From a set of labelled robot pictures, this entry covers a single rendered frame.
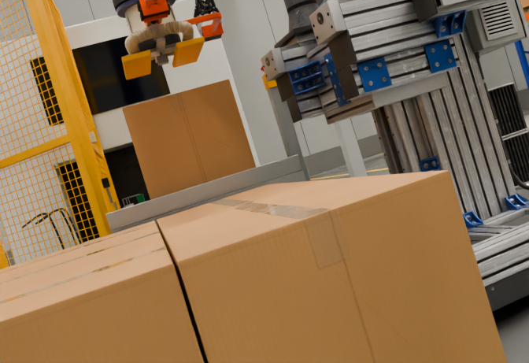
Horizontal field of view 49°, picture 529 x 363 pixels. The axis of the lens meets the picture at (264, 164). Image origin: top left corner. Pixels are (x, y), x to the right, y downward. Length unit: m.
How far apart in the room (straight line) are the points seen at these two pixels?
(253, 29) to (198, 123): 9.73
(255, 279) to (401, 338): 0.22
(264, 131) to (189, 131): 9.32
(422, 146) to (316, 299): 1.25
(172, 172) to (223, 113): 0.28
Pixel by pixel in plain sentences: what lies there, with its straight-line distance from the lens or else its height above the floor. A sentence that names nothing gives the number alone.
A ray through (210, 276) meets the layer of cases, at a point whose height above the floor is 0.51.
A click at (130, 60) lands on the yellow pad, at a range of 2.02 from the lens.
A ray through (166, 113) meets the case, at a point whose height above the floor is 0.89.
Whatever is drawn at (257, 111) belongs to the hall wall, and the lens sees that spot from 11.41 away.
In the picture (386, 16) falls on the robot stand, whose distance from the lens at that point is 1.70.
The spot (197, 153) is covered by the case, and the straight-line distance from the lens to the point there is 2.09.
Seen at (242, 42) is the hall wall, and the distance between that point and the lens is 11.65.
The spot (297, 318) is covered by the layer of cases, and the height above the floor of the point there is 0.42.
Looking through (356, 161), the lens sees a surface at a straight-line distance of 5.17.
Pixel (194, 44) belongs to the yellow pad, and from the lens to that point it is 2.04.
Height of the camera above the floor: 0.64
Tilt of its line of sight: 1 degrees down
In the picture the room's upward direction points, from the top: 17 degrees counter-clockwise
